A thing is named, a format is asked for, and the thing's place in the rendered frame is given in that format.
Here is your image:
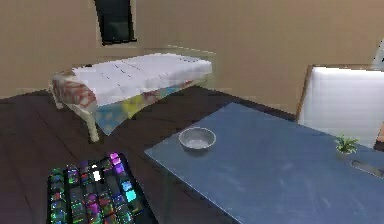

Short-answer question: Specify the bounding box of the grey bowl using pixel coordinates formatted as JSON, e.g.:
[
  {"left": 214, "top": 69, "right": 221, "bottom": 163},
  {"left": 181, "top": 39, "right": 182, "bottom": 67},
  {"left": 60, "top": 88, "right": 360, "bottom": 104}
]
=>
[{"left": 178, "top": 126, "right": 217, "bottom": 155}]

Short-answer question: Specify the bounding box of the black keyboard with colourful keys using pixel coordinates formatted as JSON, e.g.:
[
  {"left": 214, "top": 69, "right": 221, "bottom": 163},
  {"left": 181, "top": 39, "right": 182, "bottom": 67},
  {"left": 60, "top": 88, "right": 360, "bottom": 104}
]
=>
[{"left": 46, "top": 152, "right": 150, "bottom": 224}]

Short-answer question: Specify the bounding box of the blue dining table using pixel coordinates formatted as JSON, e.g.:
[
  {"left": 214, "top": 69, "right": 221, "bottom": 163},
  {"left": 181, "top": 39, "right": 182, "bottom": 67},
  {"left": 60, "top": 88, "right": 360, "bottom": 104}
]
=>
[{"left": 143, "top": 102, "right": 384, "bottom": 224}]

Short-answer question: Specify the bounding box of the small green potted plant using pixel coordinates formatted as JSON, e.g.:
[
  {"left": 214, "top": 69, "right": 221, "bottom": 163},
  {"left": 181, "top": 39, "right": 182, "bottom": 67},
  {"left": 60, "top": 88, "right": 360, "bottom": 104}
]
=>
[{"left": 334, "top": 134, "right": 360, "bottom": 155}]

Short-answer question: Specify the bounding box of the dark window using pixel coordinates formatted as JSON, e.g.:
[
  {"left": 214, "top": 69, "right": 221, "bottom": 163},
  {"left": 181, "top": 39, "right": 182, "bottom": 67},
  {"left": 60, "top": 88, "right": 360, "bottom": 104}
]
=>
[{"left": 94, "top": 0, "right": 138, "bottom": 46}]

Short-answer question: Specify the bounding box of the white bed with patterned sheet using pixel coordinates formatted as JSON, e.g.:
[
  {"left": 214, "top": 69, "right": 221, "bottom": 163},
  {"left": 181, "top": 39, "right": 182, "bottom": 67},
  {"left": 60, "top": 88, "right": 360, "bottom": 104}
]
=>
[{"left": 49, "top": 53, "right": 213, "bottom": 144}]

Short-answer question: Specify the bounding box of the white chair with wooden frame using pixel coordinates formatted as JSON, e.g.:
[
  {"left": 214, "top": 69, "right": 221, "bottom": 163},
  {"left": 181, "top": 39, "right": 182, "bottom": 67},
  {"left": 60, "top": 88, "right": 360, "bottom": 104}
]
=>
[{"left": 297, "top": 64, "right": 384, "bottom": 150}]

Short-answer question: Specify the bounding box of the flat grey oblong object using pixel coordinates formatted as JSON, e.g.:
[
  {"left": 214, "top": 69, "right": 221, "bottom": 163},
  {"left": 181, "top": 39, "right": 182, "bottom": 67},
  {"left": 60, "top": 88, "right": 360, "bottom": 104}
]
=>
[{"left": 350, "top": 159, "right": 384, "bottom": 180}]

